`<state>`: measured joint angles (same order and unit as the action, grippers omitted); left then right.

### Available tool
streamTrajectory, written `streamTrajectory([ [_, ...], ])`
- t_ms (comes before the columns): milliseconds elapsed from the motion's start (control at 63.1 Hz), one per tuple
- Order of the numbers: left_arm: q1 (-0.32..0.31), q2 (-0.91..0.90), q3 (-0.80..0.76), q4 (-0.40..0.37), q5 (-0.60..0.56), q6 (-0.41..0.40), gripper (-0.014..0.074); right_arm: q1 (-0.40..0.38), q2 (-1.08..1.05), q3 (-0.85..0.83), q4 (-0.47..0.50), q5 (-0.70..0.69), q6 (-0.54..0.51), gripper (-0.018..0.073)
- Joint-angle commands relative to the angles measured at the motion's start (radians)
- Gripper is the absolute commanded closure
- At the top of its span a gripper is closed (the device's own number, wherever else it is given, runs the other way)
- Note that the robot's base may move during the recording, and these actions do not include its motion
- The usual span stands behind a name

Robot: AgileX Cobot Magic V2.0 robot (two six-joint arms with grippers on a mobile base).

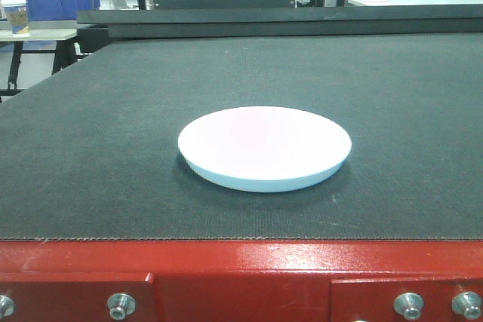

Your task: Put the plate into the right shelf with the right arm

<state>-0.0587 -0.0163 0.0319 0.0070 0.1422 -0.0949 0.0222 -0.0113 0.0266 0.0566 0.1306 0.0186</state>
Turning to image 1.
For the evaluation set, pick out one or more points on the paper coffee cup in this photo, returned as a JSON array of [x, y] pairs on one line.
[[17, 15]]

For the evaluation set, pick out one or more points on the white round plate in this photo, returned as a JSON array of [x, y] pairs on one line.
[[264, 148]]

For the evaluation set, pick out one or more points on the silver bolt far right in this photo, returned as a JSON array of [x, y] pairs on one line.
[[468, 305]]

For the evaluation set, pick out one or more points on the red metal frame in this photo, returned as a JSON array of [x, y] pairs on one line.
[[237, 280]]

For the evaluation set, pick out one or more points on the silver bolt far left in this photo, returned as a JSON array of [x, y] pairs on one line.
[[7, 306]]

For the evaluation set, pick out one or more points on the silver bolt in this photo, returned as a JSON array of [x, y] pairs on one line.
[[409, 305], [7, 306], [121, 305], [468, 305]]

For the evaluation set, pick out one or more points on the grey side table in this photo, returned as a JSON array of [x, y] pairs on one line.
[[67, 49]]

